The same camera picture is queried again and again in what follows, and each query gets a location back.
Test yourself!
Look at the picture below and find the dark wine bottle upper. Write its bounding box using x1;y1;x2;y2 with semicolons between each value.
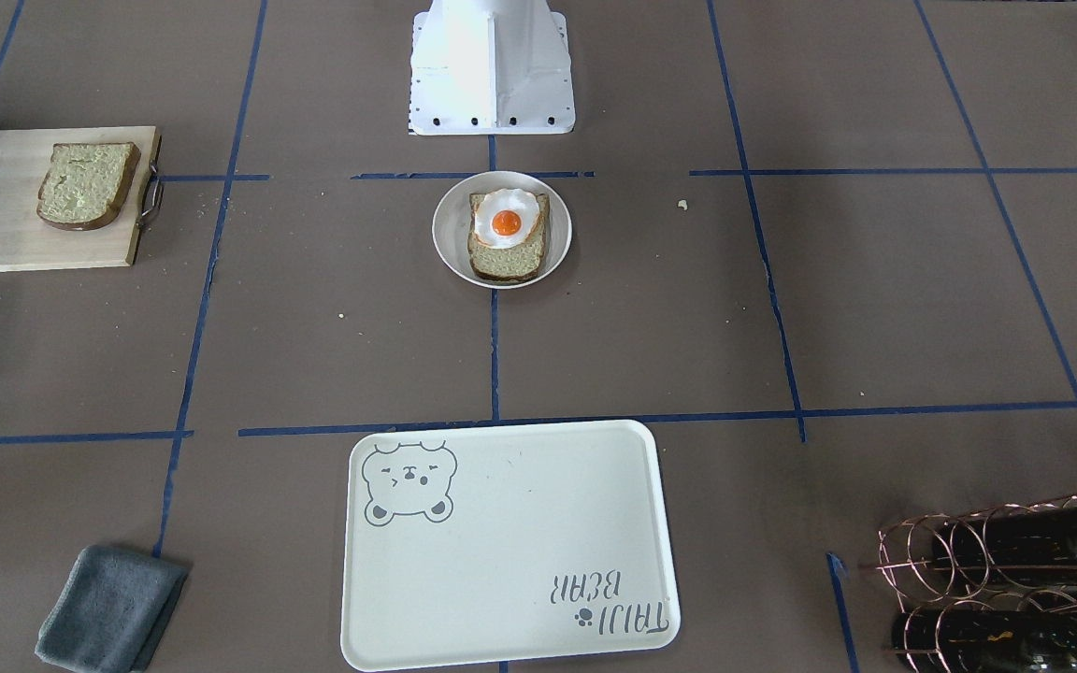
931;507;1077;588

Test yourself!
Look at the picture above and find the bread slice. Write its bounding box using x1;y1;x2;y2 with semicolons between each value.
36;142;141;233
467;193;551;284

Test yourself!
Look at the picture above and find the cream bear tray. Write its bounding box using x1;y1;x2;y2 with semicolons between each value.
340;419;682;672

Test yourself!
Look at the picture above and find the grey folded cloth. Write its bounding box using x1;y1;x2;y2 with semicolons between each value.
34;545;188;672

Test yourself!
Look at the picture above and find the copper wire bottle rack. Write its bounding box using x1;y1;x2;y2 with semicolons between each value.
868;494;1077;672

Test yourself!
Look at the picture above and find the dark wine bottle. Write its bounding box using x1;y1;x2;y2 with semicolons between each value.
885;589;1077;672
931;507;1077;588

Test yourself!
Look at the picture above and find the white round plate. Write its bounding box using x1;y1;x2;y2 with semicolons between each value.
432;171;574;290

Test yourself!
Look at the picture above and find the wooden cutting board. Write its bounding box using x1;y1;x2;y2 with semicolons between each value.
0;126;160;272

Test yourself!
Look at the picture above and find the fried egg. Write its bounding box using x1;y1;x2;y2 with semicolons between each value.
471;190;542;249

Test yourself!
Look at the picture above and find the bread slice under egg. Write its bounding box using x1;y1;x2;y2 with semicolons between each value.
467;193;551;284

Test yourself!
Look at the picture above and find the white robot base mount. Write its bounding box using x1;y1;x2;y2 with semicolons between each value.
408;1;577;136

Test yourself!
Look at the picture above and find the dark wine bottle lower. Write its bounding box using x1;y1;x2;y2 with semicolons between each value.
885;589;1077;672

